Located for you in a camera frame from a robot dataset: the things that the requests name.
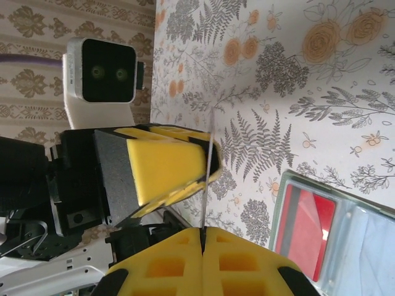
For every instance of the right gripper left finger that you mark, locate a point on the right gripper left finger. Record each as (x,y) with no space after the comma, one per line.
(160,271)

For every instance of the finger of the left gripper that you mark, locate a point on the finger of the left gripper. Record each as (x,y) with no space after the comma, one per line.
(172,132)
(160,169)

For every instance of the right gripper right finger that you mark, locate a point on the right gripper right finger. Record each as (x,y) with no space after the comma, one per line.
(247,271)

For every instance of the thin credit card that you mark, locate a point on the thin credit card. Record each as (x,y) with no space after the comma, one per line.
(205,216)

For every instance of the red credit card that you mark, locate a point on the red credit card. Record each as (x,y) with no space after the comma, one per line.
(308,234)

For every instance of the mint green card holder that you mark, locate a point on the mint green card holder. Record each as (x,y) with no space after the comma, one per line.
(370,246)

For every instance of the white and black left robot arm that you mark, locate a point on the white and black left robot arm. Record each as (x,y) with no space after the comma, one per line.
(61,271)

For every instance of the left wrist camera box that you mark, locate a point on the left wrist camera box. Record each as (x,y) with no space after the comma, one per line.
(105,71)

